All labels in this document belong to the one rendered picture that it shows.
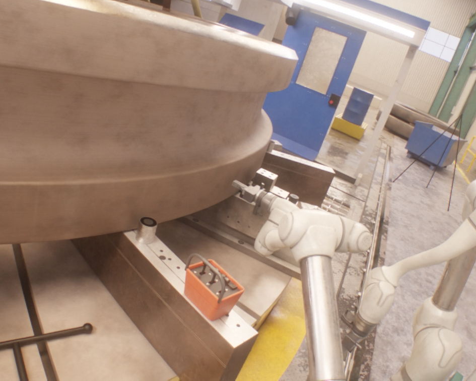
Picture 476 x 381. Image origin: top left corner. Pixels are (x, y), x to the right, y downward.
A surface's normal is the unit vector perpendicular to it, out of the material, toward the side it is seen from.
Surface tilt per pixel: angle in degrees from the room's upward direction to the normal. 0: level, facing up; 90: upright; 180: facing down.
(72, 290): 0
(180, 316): 90
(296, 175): 90
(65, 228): 90
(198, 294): 97
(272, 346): 0
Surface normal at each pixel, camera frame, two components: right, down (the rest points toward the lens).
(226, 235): 0.31, -0.88
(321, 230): 0.33, -0.44
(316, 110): -0.40, 0.23
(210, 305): -0.69, 0.18
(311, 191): 0.03, 0.39
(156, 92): 0.71, 0.47
